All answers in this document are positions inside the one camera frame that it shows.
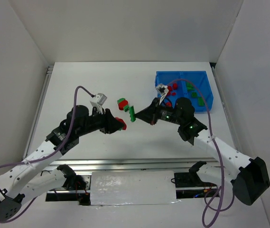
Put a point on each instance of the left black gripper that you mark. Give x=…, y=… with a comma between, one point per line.
x=106, y=121

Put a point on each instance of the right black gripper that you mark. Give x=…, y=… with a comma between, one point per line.
x=153, y=112

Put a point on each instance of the green curved long brick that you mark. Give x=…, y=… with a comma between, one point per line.
x=132, y=114

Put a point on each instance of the red rounded brick cluster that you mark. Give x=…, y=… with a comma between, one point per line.
x=122, y=104

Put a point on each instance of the red arch brick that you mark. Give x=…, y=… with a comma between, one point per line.
x=168, y=104

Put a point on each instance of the green brick top cluster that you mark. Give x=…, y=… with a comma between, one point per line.
x=120, y=100

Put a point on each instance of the red sloped brick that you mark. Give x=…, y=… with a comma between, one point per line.
x=170, y=88

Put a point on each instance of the red 2x2 brick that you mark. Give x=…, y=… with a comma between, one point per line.
x=175, y=86

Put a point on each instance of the small green 2x2 brick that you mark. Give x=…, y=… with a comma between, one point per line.
x=194, y=95

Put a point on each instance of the tiny green 1x3 brick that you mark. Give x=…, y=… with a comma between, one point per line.
x=190, y=87

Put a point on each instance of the green 2x3 brick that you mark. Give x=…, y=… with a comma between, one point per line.
x=200, y=101

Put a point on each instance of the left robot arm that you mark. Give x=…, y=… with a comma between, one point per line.
x=25, y=180

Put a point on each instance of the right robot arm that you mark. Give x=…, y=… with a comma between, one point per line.
x=249, y=177

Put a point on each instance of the blue divided bin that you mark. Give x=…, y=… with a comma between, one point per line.
x=198, y=78

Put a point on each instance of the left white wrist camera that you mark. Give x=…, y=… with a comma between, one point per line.
x=97, y=101

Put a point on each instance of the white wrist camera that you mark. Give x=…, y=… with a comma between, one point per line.
x=162, y=90
x=97, y=101

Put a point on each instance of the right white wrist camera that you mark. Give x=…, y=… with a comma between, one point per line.
x=162, y=90

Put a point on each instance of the aluminium frame rail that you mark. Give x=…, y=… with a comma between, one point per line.
x=129, y=165

